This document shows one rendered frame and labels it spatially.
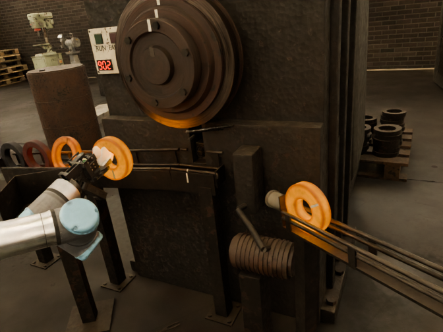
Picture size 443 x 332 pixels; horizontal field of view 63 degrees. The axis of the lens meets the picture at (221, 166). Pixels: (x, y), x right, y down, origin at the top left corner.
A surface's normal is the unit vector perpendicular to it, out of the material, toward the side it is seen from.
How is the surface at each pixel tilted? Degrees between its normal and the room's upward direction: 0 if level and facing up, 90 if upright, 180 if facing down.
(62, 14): 90
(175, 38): 90
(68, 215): 45
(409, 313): 0
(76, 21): 90
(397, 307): 0
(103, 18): 90
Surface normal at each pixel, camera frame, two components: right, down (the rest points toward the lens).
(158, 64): -0.43, 0.40
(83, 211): 0.42, -0.50
